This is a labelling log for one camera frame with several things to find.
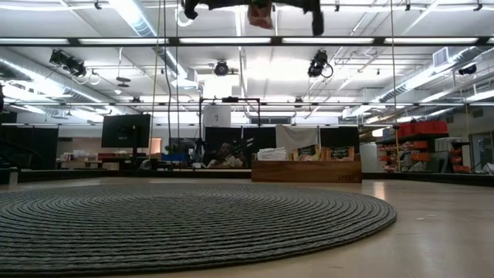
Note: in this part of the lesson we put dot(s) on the orange red fruit tea packet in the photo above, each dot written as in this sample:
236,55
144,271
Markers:
339,153
259,17

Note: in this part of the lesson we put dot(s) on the white orange Tazo tea packet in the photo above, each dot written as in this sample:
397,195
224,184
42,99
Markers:
270,148
272,156

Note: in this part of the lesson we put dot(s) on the yellow Ahmad tea packet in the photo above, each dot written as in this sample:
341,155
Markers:
306,153

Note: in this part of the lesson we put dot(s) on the brown wooden tea organizer box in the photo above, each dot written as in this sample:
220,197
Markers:
308,171

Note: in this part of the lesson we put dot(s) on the black overhead light bar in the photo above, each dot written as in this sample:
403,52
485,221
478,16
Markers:
379,40

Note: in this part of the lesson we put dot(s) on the white hanging sheet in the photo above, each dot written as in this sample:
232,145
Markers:
297,137

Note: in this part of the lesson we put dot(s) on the white box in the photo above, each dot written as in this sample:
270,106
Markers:
216,116

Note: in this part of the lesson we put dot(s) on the black partition panel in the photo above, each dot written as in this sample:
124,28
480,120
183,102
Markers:
262,139
339,135

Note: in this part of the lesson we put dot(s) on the person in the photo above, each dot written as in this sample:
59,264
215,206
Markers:
225,152

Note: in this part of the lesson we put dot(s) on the shelf with red bins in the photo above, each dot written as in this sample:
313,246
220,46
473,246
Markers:
422,127

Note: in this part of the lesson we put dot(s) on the black monitor on stand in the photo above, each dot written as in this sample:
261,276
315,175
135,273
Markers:
125,131

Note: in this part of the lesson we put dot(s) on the round grey woven placemat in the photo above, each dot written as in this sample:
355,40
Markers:
193,231

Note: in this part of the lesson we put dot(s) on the round black overhead camera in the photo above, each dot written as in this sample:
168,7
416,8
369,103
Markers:
221,68

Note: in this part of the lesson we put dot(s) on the distant black metal frame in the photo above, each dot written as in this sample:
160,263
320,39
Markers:
231,99

